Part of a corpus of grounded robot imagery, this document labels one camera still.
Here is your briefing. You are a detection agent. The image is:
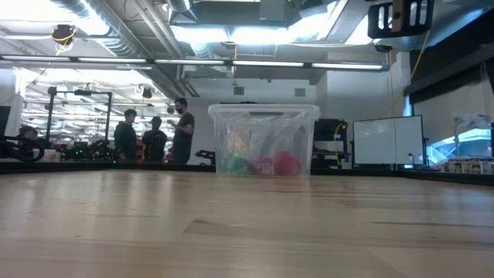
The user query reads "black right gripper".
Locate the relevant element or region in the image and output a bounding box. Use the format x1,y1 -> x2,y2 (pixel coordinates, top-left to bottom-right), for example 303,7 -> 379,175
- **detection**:
367,0 -> 435,40

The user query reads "pink bandage roll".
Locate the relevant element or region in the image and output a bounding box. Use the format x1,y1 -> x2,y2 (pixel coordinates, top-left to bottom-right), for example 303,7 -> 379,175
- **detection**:
252,156 -> 276,177

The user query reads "teal bandage roll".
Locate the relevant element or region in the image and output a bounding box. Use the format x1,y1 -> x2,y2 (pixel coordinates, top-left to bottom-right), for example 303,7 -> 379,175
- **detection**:
223,154 -> 252,175

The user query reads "large black panel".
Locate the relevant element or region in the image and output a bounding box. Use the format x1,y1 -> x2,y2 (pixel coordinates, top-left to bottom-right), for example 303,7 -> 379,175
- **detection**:
402,5 -> 494,106

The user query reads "whiteboard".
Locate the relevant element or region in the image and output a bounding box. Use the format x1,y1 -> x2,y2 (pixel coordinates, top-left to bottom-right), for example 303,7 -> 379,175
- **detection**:
352,114 -> 426,167

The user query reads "black equipment cabinet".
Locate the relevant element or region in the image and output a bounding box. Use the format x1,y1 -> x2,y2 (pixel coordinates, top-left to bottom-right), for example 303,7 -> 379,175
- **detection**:
311,118 -> 351,169

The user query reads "row of snack boxes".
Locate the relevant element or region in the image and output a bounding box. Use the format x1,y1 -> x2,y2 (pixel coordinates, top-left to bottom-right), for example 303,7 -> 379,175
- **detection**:
439,156 -> 494,175

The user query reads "clear plastic storage box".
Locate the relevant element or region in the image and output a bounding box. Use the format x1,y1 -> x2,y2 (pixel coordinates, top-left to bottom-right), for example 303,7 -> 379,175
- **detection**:
207,103 -> 322,179

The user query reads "black chair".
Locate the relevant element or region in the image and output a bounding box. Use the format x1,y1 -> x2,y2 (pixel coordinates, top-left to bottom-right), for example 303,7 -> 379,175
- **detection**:
195,149 -> 218,166

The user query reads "white plastic bin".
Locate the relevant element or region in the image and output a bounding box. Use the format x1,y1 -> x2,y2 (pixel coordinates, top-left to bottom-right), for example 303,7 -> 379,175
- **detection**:
38,149 -> 63,163

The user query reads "black monitor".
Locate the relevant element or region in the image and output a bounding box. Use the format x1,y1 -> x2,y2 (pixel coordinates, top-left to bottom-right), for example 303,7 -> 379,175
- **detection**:
0,105 -> 12,137

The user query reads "yellow cable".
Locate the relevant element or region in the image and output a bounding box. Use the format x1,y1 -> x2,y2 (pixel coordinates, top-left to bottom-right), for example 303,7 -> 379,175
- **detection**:
402,29 -> 432,96

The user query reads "silver ventilation duct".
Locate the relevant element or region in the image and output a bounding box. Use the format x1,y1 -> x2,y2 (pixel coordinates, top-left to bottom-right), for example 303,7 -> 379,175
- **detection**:
49,0 -> 201,102

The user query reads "black gantry frame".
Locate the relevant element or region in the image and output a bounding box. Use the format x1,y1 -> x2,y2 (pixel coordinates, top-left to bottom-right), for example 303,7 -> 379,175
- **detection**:
46,86 -> 114,155

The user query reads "hanging yellow black cable reel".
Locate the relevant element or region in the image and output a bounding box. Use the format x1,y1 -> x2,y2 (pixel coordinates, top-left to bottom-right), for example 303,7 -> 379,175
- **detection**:
50,23 -> 77,54

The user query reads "black cable loop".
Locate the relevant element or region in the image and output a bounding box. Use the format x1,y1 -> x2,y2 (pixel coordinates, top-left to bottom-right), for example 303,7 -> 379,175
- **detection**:
0,134 -> 46,162

